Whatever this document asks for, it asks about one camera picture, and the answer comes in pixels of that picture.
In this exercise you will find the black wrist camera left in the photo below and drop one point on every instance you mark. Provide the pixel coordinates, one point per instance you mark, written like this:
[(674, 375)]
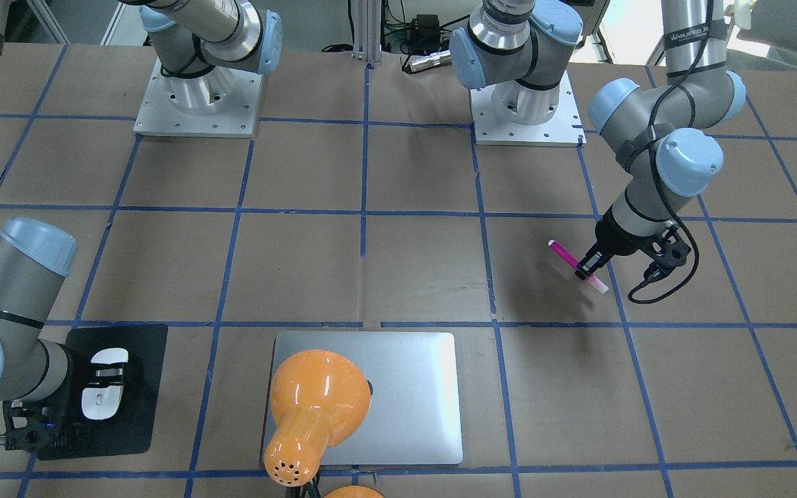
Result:
[(667, 252)]

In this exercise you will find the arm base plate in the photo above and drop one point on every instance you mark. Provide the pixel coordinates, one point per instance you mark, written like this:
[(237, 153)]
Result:
[(508, 114), (221, 104)]

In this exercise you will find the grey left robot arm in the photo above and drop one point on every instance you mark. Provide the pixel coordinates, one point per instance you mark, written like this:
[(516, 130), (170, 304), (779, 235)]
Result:
[(658, 135)]

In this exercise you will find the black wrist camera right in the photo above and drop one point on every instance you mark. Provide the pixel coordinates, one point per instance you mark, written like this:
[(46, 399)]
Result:
[(29, 427)]

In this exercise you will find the aluminium profile post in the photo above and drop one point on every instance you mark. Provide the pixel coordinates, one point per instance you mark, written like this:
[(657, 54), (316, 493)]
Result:
[(367, 31)]

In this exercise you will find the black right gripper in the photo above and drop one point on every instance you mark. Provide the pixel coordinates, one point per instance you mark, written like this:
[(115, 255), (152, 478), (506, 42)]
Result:
[(68, 394)]

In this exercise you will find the silver laptop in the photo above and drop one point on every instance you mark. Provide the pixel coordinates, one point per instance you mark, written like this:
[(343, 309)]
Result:
[(414, 418)]

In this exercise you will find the white computer mouse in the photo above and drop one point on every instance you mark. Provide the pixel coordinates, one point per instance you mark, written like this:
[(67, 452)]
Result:
[(101, 400)]

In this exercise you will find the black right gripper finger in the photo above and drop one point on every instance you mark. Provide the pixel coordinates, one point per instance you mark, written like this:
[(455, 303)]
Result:
[(583, 268)]

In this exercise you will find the pink pen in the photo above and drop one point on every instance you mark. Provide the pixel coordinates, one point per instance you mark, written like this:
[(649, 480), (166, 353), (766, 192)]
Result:
[(573, 262)]

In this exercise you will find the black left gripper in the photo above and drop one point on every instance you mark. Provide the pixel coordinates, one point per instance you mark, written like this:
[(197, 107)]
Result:
[(618, 240)]

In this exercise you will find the orange lamp head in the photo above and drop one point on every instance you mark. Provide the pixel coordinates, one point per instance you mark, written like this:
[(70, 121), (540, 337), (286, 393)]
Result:
[(318, 399)]

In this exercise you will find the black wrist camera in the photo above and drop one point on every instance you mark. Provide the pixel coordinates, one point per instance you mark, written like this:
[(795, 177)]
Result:
[(667, 252), (29, 427)]

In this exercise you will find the black mousepad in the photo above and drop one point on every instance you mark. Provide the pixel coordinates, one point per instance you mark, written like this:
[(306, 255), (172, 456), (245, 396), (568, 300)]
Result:
[(130, 430)]

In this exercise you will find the silver metal cylinder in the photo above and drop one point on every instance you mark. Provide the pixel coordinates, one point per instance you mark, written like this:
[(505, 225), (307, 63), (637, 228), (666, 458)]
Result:
[(427, 62)]

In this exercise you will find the orange lamp base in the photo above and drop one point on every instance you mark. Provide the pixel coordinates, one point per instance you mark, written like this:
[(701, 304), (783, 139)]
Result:
[(354, 491)]

